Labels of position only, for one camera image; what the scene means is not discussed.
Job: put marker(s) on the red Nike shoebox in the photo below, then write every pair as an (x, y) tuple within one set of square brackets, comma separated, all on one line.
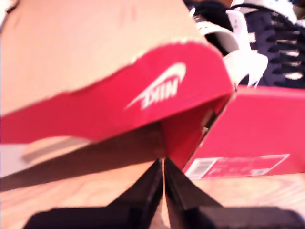
[(166, 100)]

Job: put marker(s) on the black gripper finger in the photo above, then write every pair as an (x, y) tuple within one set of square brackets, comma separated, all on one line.
[(145, 195), (183, 195)]

